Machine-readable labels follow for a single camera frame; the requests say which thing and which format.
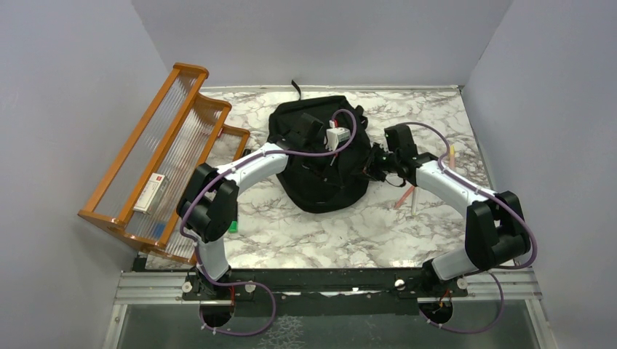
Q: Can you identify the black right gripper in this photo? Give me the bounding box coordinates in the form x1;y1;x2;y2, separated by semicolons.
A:
352;142;399;182

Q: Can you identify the black student backpack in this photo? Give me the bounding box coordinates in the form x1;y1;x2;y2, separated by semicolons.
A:
268;95;372;214

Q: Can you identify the green black marker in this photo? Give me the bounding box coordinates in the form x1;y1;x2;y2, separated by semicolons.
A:
228;220;239;233

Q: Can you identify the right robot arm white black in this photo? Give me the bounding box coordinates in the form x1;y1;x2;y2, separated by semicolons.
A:
371;121;536;296

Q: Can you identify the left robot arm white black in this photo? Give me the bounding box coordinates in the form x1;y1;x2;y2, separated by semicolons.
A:
176;113;331;299

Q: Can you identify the orange pencil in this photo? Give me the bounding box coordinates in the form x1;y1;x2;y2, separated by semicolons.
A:
394;185;415;209

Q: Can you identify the white pencil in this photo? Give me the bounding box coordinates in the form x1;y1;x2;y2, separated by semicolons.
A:
411;188;420;216

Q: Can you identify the yellow highlighter pen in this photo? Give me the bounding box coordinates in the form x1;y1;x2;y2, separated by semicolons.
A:
448;145;456;171

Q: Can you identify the orange wooden rack shelf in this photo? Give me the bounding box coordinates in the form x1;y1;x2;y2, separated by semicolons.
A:
78;63;250;264

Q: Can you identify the white red small box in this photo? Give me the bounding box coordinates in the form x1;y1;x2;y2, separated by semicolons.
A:
133;173;169;214

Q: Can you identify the blue eraser in rack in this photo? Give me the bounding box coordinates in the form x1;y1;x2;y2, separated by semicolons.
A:
151;222;166;240

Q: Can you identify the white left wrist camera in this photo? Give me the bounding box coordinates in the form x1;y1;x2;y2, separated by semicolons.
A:
325;127;351;151

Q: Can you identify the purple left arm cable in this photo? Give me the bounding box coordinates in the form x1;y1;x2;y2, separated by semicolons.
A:
179;108;359;338

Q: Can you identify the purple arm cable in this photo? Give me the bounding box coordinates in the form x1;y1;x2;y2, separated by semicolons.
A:
399;121;539;335
179;108;359;338

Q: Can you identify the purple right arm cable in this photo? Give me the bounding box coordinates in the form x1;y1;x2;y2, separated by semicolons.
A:
399;121;539;335

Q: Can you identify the black metal base rail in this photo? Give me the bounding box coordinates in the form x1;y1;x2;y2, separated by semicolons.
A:
181;268;468;317

